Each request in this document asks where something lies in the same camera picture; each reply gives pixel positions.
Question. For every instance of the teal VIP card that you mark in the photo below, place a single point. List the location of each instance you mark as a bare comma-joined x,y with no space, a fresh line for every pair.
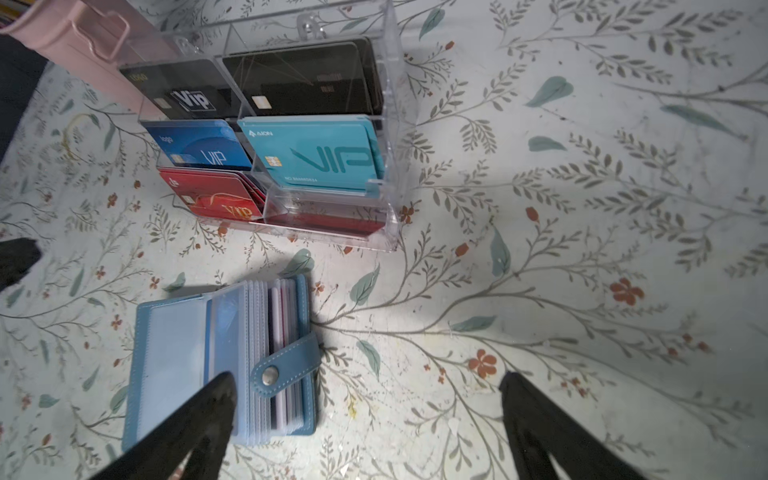
338,152

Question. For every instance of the pink pencil cup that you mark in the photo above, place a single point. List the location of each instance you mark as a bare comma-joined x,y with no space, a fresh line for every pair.
91,40

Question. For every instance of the black plain card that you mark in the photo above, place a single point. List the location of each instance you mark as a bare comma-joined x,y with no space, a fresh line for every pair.
321,79

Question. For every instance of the black VIP card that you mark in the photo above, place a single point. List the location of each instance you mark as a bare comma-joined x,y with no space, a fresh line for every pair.
190,89

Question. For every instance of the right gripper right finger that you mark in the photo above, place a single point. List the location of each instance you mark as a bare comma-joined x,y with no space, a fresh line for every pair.
540,434

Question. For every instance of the red VIP card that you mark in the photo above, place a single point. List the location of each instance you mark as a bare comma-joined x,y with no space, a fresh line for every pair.
214,194

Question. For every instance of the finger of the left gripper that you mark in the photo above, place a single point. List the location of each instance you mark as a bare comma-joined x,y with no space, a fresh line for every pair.
17,257

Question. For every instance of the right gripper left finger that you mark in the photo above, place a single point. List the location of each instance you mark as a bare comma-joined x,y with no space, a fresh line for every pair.
196,436

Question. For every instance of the blue VIP card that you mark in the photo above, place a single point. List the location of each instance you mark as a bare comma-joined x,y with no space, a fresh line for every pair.
211,144

